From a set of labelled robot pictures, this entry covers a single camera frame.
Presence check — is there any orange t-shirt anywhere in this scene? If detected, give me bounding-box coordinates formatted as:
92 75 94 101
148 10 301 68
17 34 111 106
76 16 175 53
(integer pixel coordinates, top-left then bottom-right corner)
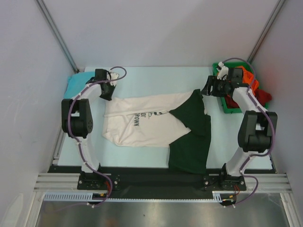
239 66 259 94

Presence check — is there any white and green t-shirt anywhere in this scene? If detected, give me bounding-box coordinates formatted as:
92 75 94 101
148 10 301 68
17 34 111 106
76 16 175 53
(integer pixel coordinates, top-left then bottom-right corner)
102 89 211 175

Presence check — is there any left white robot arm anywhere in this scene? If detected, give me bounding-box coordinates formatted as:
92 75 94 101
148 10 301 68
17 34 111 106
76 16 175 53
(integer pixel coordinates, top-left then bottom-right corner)
61 69 119 189

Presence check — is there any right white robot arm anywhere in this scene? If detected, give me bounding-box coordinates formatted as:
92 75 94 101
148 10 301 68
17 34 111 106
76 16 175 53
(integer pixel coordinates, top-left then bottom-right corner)
201 65 277 190

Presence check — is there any green plastic bin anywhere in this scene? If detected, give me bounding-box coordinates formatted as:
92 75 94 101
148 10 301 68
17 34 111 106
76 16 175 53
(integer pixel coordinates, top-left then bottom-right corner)
220 62 269 114

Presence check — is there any folded teal t-shirt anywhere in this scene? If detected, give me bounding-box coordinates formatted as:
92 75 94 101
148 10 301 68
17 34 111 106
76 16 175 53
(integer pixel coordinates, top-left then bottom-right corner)
63 71 95 99

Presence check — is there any red t-shirt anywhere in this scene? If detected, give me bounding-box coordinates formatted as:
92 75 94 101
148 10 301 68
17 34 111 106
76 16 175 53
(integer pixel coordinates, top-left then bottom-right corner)
224 88 272 109

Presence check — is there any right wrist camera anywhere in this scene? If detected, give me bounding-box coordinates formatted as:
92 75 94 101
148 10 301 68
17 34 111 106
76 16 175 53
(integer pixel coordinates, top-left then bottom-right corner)
216 61 229 80

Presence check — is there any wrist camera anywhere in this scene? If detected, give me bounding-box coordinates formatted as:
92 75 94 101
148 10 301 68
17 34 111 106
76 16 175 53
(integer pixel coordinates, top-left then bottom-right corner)
107 71 119 87
216 61 229 80

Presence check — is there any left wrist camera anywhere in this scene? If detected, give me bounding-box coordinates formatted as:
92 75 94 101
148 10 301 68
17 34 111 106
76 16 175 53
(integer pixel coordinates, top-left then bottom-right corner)
107 71 119 87

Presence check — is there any right aluminium corner post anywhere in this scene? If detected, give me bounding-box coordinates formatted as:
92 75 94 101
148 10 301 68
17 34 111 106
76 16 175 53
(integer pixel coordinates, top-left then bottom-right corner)
247 0 287 63

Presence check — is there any aluminium corner post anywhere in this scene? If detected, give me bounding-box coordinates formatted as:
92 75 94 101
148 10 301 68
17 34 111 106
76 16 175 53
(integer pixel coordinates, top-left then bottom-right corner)
247 0 287 63
35 0 80 73

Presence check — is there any left aluminium side rail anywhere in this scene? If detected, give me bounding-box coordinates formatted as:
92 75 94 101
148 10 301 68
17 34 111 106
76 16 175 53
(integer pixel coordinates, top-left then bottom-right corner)
51 120 79 166

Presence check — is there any aluminium side rail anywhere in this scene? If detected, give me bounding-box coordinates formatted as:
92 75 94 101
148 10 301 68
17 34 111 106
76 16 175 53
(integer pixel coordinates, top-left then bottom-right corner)
51 120 79 166
267 144 276 173

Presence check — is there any right aluminium side rail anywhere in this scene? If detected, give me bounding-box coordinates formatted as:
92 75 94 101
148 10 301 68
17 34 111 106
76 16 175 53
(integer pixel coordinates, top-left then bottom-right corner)
267 144 276 173

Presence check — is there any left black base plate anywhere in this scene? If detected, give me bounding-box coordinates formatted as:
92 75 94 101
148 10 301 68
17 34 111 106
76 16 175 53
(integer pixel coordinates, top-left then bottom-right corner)
77 173 120 191

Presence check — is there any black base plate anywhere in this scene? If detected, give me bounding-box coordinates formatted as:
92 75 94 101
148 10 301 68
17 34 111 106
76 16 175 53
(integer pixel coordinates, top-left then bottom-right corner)
77 173 120 191
203 175 246 191

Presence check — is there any left aluminium corner post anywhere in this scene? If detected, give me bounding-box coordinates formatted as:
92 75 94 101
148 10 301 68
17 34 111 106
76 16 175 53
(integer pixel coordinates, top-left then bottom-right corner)
35 0 80 73

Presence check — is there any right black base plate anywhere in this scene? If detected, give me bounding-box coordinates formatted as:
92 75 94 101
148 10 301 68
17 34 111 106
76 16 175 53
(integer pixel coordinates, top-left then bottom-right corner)
203 175 246 191

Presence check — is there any aluminium front rail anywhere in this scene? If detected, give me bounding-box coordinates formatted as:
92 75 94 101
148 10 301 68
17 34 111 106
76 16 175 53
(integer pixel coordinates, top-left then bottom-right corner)
34 173 292 193

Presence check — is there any slotted cable duct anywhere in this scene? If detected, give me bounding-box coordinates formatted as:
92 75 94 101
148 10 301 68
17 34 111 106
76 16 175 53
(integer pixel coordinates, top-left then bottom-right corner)
44 191 236 203

